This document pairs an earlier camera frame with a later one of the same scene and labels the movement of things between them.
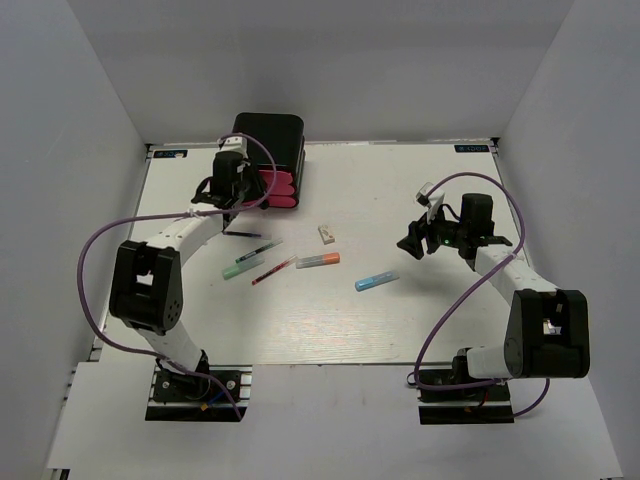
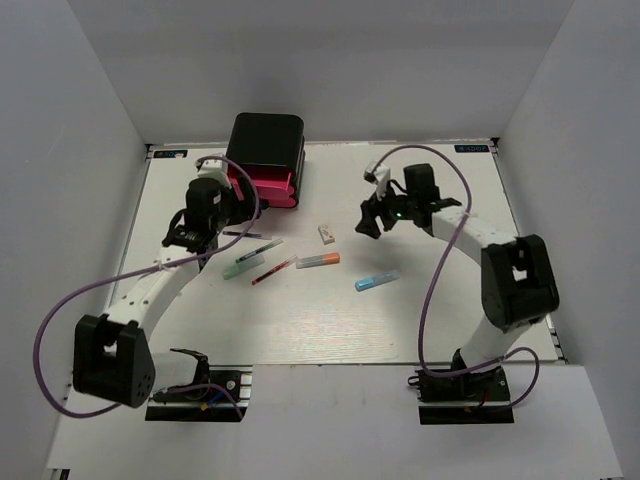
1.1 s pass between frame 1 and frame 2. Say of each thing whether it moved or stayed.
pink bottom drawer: stayed
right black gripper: moved
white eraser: stayed
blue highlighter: stayed
